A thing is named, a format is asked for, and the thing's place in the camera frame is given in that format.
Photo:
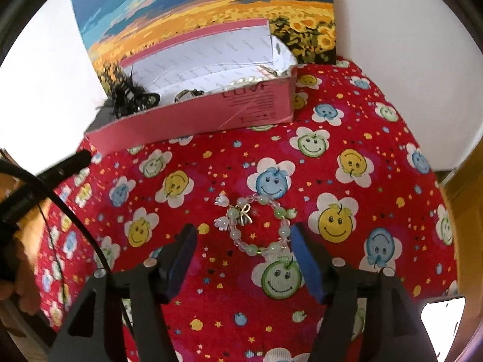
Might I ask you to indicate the red smiley flower cloth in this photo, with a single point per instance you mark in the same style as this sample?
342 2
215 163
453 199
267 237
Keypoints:
234 147

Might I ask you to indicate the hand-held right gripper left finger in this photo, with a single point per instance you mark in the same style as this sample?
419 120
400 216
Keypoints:
185 258

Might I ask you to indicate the person's left hand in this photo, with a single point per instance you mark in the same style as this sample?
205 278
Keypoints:
28 290

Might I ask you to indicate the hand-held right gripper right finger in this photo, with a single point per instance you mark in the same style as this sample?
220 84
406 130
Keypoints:
306 262

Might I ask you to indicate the sunflower field painting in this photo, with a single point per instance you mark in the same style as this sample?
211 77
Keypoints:
188 15

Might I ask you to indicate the black feather hair accessory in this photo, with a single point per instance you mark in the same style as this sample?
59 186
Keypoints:
124 101

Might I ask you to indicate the pink cardboard box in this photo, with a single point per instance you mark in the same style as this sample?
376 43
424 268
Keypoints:
169 126

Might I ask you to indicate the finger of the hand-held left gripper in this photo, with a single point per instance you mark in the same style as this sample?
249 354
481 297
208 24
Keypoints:
66 166

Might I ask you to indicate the gold wristwatch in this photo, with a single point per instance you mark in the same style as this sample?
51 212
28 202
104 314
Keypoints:
187 95

